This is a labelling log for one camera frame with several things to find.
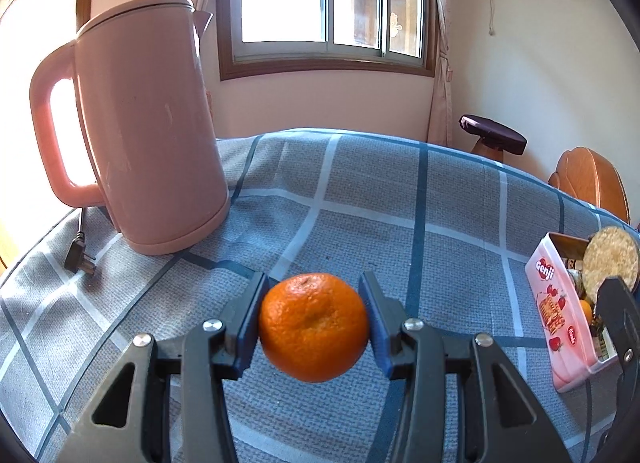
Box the orange leather armchair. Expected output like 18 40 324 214
548 146 631 223

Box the blue plaid tablecloth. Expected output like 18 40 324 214
1 130 620 462

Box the pink curtain right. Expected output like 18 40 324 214
427 0 454 146

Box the pink electric kettle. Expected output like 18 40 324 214
29 0 230 255

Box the pink biscuit tin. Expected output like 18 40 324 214
525 232 618 393

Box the black power plug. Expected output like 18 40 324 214
64 208 96 277

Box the dark purple stool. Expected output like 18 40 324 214
459 114 527 163

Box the large orange tangerine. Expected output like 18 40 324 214
258 273 369 383

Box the small orange tangerine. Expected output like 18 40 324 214
579 299 593 324

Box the window with brown frame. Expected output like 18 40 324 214
216 0 437 80

